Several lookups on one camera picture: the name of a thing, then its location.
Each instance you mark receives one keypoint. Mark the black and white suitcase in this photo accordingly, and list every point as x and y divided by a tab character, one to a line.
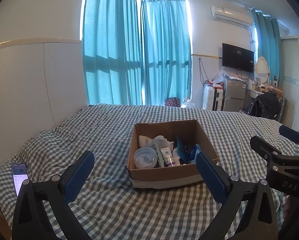
218	100

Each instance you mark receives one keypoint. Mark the black wall television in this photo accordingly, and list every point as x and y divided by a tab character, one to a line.
237	57

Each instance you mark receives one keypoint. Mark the silver fridge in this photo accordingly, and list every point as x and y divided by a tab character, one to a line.
233	93

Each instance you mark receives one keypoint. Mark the white tube with purple cap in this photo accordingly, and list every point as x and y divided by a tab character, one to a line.
167	157

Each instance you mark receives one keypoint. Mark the white plastic bag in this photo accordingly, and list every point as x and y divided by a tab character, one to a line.
188	103

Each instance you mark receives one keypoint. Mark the white louvered wardrobe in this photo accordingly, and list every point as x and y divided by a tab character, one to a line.
295	87

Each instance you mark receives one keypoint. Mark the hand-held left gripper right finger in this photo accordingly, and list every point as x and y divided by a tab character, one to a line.
212	177

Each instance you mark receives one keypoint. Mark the narrow teal curtain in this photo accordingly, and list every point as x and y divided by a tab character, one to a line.
267	42

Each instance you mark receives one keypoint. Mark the checkered duvet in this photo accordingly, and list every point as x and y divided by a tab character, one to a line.
102	130

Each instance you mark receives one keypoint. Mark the cardboard box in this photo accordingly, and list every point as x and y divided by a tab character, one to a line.
164	177

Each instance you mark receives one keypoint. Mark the white air conditioner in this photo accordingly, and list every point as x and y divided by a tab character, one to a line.
230	15

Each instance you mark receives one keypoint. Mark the dark floral bag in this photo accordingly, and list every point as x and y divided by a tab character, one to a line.
172	102

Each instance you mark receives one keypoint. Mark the clear plastic bag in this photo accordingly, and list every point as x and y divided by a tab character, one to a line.
220	76

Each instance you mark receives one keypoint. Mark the white patterned cloth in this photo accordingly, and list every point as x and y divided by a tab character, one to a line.
149	140

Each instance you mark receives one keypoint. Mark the white tissue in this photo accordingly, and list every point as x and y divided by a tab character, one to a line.
176	155

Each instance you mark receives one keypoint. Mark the wide teal curtain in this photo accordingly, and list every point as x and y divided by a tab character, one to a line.
109	42

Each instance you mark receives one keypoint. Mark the blue and white tissue packet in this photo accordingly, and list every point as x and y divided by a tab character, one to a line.
194	153

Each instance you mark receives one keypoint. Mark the black jacket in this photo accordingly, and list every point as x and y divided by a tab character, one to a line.
264	106

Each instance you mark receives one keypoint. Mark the smartphone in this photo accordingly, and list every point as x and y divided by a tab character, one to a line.
19	177

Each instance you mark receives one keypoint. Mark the clear round plastic container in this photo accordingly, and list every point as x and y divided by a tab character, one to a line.
144	157

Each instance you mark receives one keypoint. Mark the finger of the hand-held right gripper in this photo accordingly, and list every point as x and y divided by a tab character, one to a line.
259	143
289	131

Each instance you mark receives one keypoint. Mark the checkered pillow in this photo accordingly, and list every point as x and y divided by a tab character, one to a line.
39	150

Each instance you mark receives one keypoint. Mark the white oval mirror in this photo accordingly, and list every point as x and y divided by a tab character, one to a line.
262	70

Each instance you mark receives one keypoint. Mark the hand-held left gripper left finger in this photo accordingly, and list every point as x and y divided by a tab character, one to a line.
79	177

